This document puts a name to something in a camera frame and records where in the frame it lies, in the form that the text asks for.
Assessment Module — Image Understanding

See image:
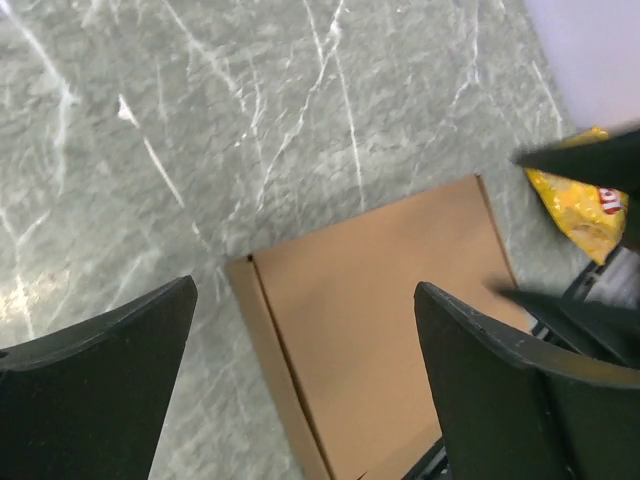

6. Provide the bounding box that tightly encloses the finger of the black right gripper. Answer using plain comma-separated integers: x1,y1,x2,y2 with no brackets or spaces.
489,282,639,368
513,129,639,194

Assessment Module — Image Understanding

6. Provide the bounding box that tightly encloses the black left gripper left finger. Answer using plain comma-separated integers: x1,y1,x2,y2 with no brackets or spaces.
1,276,198,479

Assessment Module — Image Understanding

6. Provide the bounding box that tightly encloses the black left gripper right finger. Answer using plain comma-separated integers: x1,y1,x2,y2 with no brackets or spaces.
414,282,639,479

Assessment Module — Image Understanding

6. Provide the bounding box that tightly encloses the brown cardboard paper box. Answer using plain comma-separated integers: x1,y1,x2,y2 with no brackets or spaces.
227,175,531,479

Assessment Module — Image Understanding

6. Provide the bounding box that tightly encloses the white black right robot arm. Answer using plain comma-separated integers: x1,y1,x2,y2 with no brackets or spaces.
491,128,639,369

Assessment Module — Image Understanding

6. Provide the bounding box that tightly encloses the yellow Lays chips bag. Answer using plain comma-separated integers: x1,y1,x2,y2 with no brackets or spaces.
524,128,639,265

